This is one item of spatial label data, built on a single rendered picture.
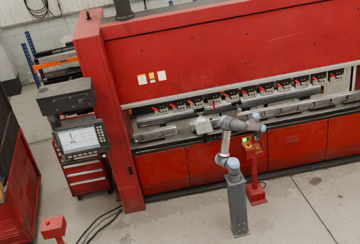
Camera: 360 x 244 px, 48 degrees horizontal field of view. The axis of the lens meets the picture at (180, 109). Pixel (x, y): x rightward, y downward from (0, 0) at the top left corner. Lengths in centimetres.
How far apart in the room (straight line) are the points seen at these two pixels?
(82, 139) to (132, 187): 112
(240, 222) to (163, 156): 113
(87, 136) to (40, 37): 484
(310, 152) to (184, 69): 194
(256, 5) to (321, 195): 236
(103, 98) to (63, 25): 445
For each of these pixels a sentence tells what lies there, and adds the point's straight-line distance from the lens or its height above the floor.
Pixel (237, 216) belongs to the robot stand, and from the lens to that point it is 445.
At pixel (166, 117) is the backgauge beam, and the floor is 96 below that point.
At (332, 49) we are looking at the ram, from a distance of 471.
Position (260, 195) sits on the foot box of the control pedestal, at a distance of 498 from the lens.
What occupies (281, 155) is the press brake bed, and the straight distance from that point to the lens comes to 510.
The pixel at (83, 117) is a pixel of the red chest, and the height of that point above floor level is 98.
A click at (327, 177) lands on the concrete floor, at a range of 537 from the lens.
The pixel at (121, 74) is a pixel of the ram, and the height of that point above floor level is 176.
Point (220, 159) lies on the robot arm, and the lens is 409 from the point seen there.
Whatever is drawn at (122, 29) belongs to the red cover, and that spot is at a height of 224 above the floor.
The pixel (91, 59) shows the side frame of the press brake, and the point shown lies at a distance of 398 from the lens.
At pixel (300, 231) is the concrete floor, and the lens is 475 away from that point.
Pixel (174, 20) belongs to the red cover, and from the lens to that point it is 406.
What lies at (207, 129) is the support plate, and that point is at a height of 100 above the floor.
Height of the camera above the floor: 361
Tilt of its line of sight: 32 degrees down
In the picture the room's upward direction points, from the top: 10 degrees counter-clockwise
